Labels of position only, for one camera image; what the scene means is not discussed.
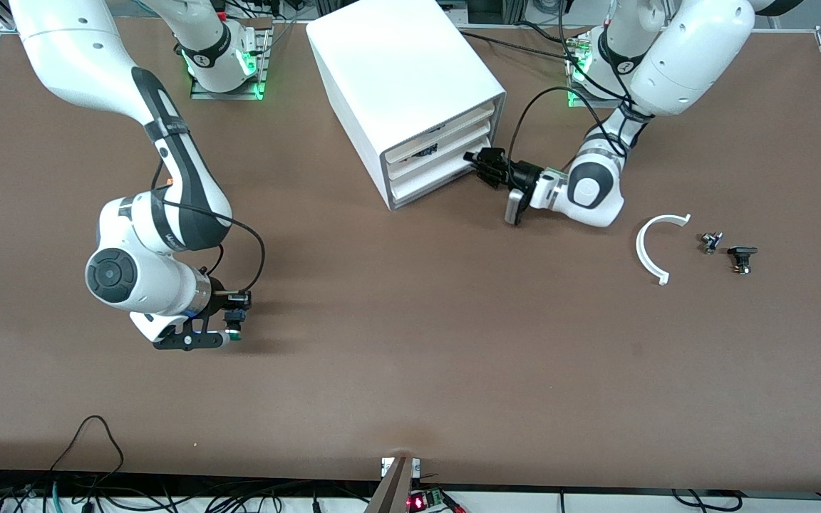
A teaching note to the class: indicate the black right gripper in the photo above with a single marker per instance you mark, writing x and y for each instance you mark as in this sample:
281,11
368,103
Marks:
219,302

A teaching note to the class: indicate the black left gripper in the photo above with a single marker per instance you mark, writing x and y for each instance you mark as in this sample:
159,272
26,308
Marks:
522,173

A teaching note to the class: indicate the green push button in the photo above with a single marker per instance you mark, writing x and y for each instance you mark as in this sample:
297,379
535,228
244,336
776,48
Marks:
235,333

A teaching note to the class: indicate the white plastic drawer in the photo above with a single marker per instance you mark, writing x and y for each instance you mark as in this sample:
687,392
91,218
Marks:
446,155
467,128
432,179

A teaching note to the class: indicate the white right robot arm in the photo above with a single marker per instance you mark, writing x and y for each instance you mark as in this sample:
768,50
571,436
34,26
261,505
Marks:
61,43

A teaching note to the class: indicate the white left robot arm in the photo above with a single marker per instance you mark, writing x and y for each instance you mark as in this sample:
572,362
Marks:
695,57

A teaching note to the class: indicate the white drawer cabinet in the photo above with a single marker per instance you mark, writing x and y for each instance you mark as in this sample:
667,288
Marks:
396,64

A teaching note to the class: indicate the small dark electronic part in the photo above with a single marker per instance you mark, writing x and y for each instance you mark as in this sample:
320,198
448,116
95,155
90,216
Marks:
427,151

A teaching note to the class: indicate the white curved plastic arc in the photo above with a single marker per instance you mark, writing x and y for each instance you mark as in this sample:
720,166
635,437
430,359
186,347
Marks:
641,249

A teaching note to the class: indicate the circuit board with red light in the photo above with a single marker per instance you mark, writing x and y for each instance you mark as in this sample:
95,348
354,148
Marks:
417,503

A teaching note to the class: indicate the small black contact part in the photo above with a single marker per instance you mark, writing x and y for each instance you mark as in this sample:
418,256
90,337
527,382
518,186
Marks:
742,251

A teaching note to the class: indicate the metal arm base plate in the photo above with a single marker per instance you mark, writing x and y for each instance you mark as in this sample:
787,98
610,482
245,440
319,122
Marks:
266,64
573,100

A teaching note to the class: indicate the small metal switch part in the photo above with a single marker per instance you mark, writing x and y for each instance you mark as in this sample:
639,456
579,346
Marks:
710,242

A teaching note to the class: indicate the grey metal camera bracket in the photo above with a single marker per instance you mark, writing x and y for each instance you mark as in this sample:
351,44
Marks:
395,491

